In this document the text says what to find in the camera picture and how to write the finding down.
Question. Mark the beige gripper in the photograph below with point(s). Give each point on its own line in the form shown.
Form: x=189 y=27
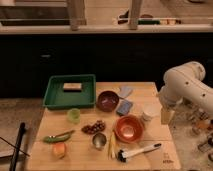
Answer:
x=166 y=115

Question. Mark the small metal cup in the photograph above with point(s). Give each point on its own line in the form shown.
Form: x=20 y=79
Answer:
x=99 y=141

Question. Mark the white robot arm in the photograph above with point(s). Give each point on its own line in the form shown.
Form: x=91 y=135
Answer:
x=184 y=82

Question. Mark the green plastic tray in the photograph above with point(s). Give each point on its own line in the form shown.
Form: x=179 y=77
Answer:
x=57 y=98

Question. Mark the white cup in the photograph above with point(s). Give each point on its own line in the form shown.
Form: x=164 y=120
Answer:
x=149 y=112

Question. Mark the orange bowl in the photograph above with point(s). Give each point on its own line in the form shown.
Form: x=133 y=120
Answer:
x=128 y=129

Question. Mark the grey blue cloth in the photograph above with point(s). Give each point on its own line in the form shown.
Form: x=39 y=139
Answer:
x=125 y=91

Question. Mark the dark purple bowl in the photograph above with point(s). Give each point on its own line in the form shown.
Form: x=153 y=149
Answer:
x=107 y=101

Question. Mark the yellow banana toy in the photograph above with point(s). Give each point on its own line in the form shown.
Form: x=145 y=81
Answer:
x=112 y=146

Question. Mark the brown grape bunch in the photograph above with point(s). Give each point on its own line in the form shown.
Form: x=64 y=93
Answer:
x=98 y=126

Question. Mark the green plastic cup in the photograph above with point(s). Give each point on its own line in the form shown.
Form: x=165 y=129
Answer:
x=74 y=115

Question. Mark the items on back shelf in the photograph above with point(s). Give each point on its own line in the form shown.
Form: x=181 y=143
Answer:
x=148 y=19

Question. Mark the wooden block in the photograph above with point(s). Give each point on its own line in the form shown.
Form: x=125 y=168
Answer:
x=72 y=86

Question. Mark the green pepper toy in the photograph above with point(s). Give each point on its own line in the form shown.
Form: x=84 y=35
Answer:
x=50 y=140

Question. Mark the orange peach toy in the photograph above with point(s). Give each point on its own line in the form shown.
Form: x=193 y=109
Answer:
x=59 y=149

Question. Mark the black tripod pole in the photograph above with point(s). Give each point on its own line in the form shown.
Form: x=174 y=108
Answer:
x=16 y=151

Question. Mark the right wooden post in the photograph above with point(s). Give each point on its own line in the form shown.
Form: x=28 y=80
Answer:
x=134 y=13

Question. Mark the wooden post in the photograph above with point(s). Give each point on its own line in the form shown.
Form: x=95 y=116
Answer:
x=76 y=13
x=134 y=13

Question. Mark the left wooden post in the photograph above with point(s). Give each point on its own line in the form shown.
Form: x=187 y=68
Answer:
x=76 y=13

